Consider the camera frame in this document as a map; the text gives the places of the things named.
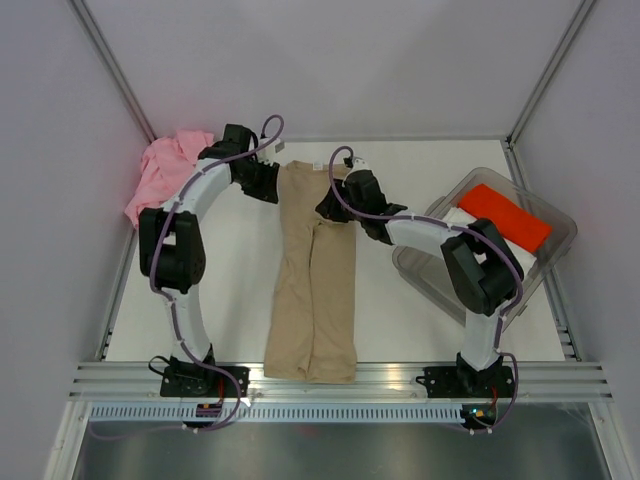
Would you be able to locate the right aluminium frame post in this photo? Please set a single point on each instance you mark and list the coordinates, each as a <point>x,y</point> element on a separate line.
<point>562,49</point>

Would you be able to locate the rolled orange t shirt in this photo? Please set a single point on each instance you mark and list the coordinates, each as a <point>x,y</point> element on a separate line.
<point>514,223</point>

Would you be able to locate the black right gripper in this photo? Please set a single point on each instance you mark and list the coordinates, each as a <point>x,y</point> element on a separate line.
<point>328,208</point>

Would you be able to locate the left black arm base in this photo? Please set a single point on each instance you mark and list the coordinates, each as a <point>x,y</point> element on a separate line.
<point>187,380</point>

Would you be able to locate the white t shirt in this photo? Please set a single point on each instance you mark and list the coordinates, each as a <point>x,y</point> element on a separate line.
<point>459,216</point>

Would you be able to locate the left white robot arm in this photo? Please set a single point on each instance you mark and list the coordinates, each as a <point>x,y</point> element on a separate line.
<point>171,248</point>

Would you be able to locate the beige t shirt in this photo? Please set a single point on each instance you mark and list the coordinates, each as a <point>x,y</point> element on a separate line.
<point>311,336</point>

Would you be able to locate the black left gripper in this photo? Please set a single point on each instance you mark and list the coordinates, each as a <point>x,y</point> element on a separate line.
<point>268,189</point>

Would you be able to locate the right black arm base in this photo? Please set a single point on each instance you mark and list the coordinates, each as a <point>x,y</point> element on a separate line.
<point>449,382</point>

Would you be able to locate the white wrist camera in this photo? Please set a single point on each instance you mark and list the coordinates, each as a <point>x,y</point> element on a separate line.
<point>355,164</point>
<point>267,151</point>

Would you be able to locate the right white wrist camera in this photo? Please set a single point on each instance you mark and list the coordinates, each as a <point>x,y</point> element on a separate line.
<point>355,164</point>

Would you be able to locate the white slotted cable duct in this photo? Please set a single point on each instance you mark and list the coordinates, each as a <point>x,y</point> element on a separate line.
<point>278,412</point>

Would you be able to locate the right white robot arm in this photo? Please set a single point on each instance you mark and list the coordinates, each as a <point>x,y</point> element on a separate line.
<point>484,273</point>

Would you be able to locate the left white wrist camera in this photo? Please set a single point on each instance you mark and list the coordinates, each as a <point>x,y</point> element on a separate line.
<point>267,151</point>

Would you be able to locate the pink crumpled t shirt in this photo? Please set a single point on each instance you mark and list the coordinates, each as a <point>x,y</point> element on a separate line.
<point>166,164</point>

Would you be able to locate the aluminium front rail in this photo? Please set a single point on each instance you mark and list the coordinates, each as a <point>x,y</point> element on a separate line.
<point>539,382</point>

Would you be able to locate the clear grey plastic bin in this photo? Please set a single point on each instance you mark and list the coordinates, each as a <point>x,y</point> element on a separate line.
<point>427,274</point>

